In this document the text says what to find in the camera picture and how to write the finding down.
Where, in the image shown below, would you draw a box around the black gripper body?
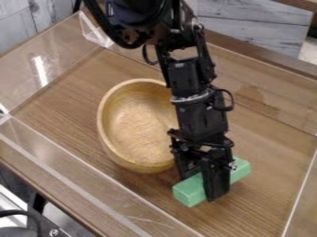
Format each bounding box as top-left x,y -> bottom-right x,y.
167,87 -> 234,160

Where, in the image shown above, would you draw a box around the brown wooden bowl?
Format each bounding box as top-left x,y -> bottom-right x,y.
96,79 -> 176,173

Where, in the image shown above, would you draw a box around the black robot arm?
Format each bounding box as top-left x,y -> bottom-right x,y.
82,0 -> 234,201

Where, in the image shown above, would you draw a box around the black table leg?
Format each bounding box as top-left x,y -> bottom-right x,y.
30,193 -> 46,214

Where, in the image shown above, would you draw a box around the black cable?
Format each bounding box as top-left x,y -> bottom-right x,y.
0,208 -> 46,237

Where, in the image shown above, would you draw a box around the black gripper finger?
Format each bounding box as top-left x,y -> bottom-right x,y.
171,143 -> 200,180
199,152 -> 234,202

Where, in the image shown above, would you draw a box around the green rectangular block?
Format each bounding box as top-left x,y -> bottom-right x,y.
172,156 -> 251,207

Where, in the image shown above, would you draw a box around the black metal base bracket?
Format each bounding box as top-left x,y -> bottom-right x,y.
25,210 -> 72,237

